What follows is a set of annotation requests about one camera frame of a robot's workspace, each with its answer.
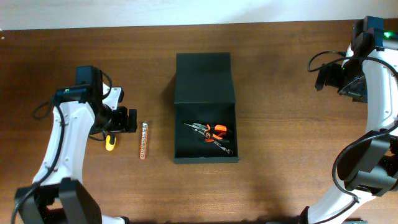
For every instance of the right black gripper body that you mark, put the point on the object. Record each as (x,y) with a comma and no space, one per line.
(349,78)

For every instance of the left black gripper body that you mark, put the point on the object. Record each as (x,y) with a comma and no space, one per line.
(116,120)

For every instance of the yellow black screwdriver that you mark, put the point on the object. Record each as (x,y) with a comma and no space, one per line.
(110,141)

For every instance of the orange bit holder strip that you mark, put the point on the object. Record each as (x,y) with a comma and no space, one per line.
(144,136)

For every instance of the black gift box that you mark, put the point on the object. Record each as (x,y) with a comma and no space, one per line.
(204,93)

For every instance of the orange black long-nose pliers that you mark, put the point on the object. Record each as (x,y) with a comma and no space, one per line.
(216,132)

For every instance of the silver ring wrench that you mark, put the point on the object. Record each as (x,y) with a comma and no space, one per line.
(230,152)

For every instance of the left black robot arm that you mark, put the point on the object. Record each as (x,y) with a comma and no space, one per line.
(57,194)

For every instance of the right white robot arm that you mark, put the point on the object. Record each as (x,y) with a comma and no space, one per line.
(366,168)

